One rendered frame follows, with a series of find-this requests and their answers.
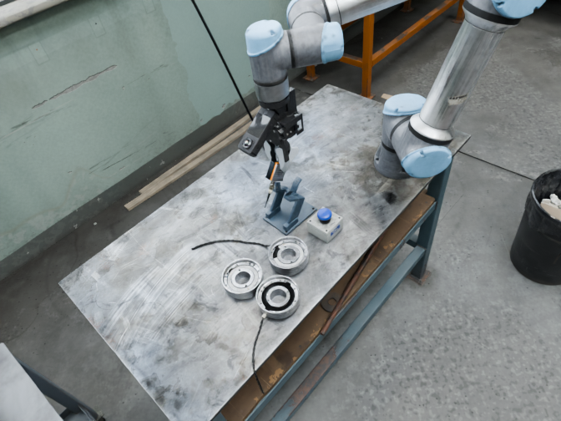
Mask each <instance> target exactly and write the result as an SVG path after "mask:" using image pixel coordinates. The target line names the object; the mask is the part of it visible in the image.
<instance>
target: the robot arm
mask: <svg viewBox="0 0 561 421"><path fill-rule="evenodd" d="M405 1H407V0H292V1H291V2H290V4H289V6H288V8H287V12H286V15H287V24H288V27H289V29H290V30H283V29H282V27H281V24H280V23H278V22H277V21H275V20H270V21H267V20H262V21H259V22H256V23H253V24H251V25H250V26H249V27H248V28H247V30H246V33H245V39H246V45H247V54H248V55H249V60H250V67H251V72H252V76H253V80H254V86H255V93H256V97H257V99H258V103H259V105H260V109H259V111H258V113H257V114H256V116H255V118H254V119H253V121H252V123H251V124H250V127H249V128H248V130H247V131H246V132H245V135H244V136H243V138H242V140H241V141H240V143H239V144H238V148H239V149H240V150H241V151H242V152H244V153H246V154H247V155H249V156H251V157H256V156H257V155H258V153H259V151H260V149H261V147H263V149H264V151H265V153H266V155H267V157H268V159H269V160H270V161H277V160H276V157H275V155H276V154H277V155H278V157H279V163H280V169H281V170H282V171H283V172H284V173H285V172H287V170H288V168H289V164H290V162H291V161H292V160H293V159H294V158H295V157H296V155H297V154H298V152H299V149H298V147H291V142H290V141H288V139H289V138H291V137H293V136H294V135H295V134H296V135H299V134H300V133H302V132H303V131H304V125H303V117H302V113H301V112H299V111H297V107H296V93H295V89H294V88H292V87H290V88H289V81H288V74H287V69H291V68H300V67H305V66H310V65H315V64H320V63H323V64H325V63H328V62H332V61H336V60H339V59H340V58H341V57H342V55H343V52H344V41H343V34H342V30H341V25H343V24H345V23H349V22H351V21H354V20H357V19H358V18H363V17H365V16H367V15H370V14H372V13H376V12H378V11H381V10H383V9H385V8H389V7H391V6H394V5H397V4H398V3H402V2H405ZM545 1H546V0H465V1H464V3H463V5H462V9H463V11H464V13H465V18H464V20H463V22H462V26H461V27H460V29H459V31H458V33H457V36H456V37H455V40H454V42H453V44H452V46H451V48H450V50H449V52H448V54H447V57H446V59H445V61H444V63H443V65H442V67H441V69H440V72H439V74H438V76H437V78H436V80H435V82H434V84H433V86H432V89H431V91H430V93H429V95H428V96H427V99H425V98H423V97H422V96H420V95H417V94H398V95H395V96H392V97H391V98H390V99H388V100H387V101H386V103H385V105H384V110H383V123H382V142H381V143H380V145H379V147H378V149H377V152H376V154H375V158H374V165H375V167H376V169H377V171H378V172H379V173H380V174H382V175H384V176H386V177H388V178H391V179H396V180H404V179H409V178H412V177H414V178H420V179H421V178H428V177H432V176H434V175H437V174H439V173H441V172H442V171H444V170H445V169H446V168H447V167H448V166H449V165H450V163H451V160H452V153H451V151H450V149H449V148H448V147H449V145H450V144H451V142H452V140H453V138H454V136H455V134H456V132H455V129H454V128H453V125H454V124H455V122H456V120H457V117H458V116H459V115H460V113H461V111H462V109H463V107H464V105H465V103H466V102H467V101H468V98H469V96H470V94H471V93H472V91H473V89H474V87H475V86H476V84H477V82H478V80H479V79H480V77H481V75H482V73H483V70H484V69H485V68H486V66H487V64H488V62H489V60H490V58H491V57H492V55H493V53H494V51H495V49H496V47H497V46H498V44H499V42H500V40H501V39H502V37H503V35H504V33H505V32H506V30H508V29H510V28H513V27H515V26H517V25H518V24H519V22H520V21H521V19H522V18H524V17H526V16H528V15H530V14H531V13H533V10H534V9H536V8H537V9H538V8H540V7H541V6H542V5H543V4H544V3H545ZM294 114H298V115H297V116H296V117H295V115H294ZM299 120H301V128H300V129H298V128H299V125H298V124H297V122H298V121H299Z"/></svg>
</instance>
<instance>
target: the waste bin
mask: <svg viewBox="0 0 561 421"><path fill-rule="evenodd" d="M553 194H555V195H556V196H557V197H558V199H559V200H561V168H558V169H553V170H548V171H546V172H544V173H542V174H541V175H540V176H539V177H538V178H536V180H535V181H534V182H533V184H532V186H531V190H530V191H529V193H528V196H527V199H526V203H525V207H524V209H525V211H524V213H523V217H522V220H521V221H520V224H519V227H518V231H517V233H516V236H515V238H514V241H513V244H512V247H511V250H510V258H511V261H512V263H513V265H514V266H515V267H516V269H517V270H518V271H519V272H520V273H521V274H523V275H524V276H525V277H527V278H528V279H530V280H532V281H534V282H538V283H541V284H545V285H553V286H555V285H561V220H559V219H557V218H555V217H554V216H552V215H550V214H549V213H548V212H547V211H546V210H545V209H544V208H543V207H542V206H541V205H540V204H541V201H542V199H549V200H551V198H550V196H551V195H553Z"/></svg>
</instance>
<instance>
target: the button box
mask: <svg viewBox="0 0 561 421"><path fill-rule="evenodd" d="M317 212H318V211H317ZM331 213H332V217H331V219H329V220H327V221H322V220H320V219H319V218H318V217H317V213H315V214H314V215H313V216H312V218H310V219H309V220H308V221H307V228H308V232H310V233H311V234H312V235H313V236H316V237H317V238H319V239H321V240H322V241H324V242H325V243H327V244H328V243H329V242H330V241H331V240H332V239H333V238H334V237H335V236H336V235H337V234H338V233H339V232H340V231H341V230H342V229H343V217H341V216H339V215H337V214H336V213H334V212H331Z"/></svg>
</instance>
